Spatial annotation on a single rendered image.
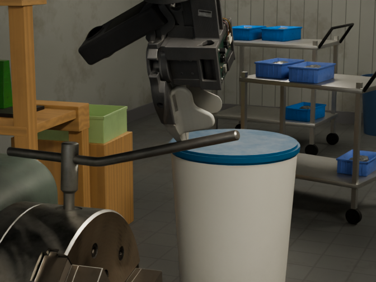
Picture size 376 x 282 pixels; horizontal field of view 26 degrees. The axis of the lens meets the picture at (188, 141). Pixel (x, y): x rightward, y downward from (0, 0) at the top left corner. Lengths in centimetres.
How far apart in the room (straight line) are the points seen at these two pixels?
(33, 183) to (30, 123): 269
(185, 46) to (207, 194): 274
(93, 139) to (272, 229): 138
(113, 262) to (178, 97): 28
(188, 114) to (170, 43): 9
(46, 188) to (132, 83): 710
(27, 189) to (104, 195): 346
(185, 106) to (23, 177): 37
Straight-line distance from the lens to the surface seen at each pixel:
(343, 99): 832
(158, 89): 89
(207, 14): 86
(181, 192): 370
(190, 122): 93
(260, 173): 355
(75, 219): 101
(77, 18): 731
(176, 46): 87
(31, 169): 124
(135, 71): 837
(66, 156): 104
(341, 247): 469
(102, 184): 464
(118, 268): 112
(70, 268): 97
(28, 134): 391
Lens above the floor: 154
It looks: 12 degrees down
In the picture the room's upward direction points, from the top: straight up
